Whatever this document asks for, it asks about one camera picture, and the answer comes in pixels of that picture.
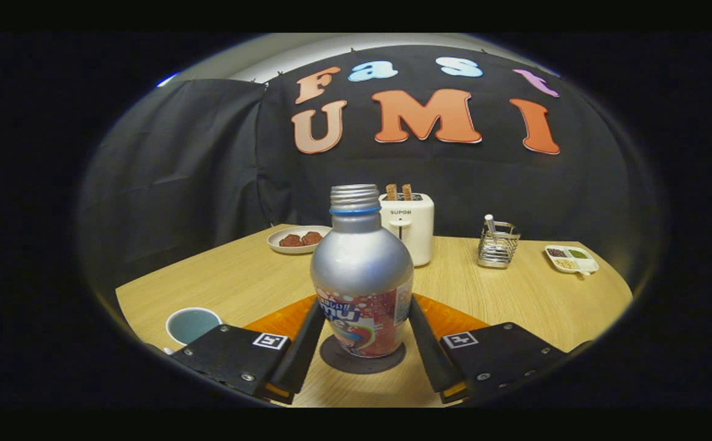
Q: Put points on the white stick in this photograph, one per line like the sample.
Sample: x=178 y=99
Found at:
x=490 y=224

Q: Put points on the silver juice bottle red label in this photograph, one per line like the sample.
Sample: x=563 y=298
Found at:
x=362 y=269

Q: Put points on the black backdrop cloth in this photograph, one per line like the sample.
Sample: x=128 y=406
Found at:
x=209 y=159

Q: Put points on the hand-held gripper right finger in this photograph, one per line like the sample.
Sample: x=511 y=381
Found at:
x=430 y=355

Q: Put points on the white cup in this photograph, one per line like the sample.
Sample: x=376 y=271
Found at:
x=191 y=324

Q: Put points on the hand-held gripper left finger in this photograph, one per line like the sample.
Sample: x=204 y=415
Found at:
x=299 y=358

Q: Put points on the white toaster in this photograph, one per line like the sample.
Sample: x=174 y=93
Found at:
x=420 y=229

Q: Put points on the wooden table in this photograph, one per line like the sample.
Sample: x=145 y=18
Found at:
x=515 y=300

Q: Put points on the red-brown food piece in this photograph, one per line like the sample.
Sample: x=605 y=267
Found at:
x=313 y=237
x=291 y=241

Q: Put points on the dark brown round coaster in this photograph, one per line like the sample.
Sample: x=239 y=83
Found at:
x=362 y=365

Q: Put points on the brown toast slice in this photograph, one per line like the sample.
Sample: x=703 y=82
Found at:
x=391 y=192
x=406 y=192

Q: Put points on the small white round plate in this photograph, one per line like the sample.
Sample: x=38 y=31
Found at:
x=282 y=249

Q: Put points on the white divided dish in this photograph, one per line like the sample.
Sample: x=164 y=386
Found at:
x=585 y=264

